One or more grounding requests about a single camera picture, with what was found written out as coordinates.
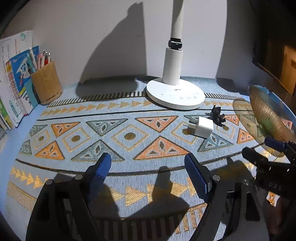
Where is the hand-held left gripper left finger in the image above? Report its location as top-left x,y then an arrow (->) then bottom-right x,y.
25,152 -> 112,241

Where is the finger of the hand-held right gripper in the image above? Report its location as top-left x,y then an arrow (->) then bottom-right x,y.
265,137 -> 296,163
242,146 -> 290,172

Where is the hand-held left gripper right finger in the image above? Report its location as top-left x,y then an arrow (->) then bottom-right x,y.
184,153 -> 270,241

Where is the blue tray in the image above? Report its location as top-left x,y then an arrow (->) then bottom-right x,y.
260,86 -> 296,121

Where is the white charger plug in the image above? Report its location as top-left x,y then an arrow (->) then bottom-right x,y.
185,116 -> 214,139

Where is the patterned woven table mat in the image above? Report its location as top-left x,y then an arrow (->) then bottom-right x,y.
6,76 -> 296,241

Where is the small dark toy figure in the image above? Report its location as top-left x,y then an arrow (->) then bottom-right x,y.
207,105 -> 228,127

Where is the wooden door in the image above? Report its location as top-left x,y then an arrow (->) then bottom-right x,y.
279,44 -> 296,95

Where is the brown pen holder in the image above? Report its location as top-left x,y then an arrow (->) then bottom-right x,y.
30,61 -> 63,106

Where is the light blue card box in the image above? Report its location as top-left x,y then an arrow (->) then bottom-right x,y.
24,80 -> 39,109

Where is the white desk lamp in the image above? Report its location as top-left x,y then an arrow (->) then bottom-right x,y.
146,0 -> 206,110

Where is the row of books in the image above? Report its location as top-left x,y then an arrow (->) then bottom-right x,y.
0,30 -> 40,131

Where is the bunch of pens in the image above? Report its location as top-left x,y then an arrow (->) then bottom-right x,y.
28,47 -> 52,75

